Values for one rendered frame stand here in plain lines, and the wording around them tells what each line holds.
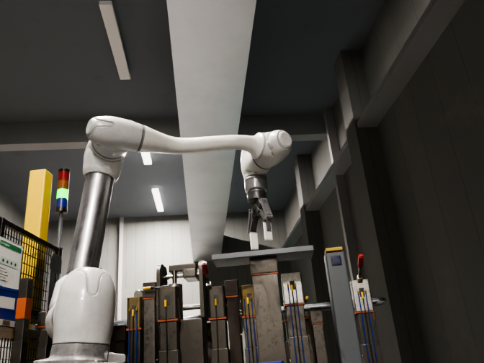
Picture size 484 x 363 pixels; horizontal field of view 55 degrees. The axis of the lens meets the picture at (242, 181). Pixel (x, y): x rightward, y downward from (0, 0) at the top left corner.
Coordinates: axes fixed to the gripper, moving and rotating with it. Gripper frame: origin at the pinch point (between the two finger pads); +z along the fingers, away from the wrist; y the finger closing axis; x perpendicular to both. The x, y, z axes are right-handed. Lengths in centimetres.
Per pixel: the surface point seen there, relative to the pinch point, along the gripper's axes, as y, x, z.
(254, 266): -2.8, 4.8, 9.7
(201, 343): 16.8, 20.2, 34.0
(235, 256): -2.7, 12.0, 6.3
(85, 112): 417, 56, -295
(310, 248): -14.1, -12.4, 6.0
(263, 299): -3.3, 2.8, 21.6
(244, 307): 14.8, 3.1, 21.9
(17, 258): 97, 91, -16
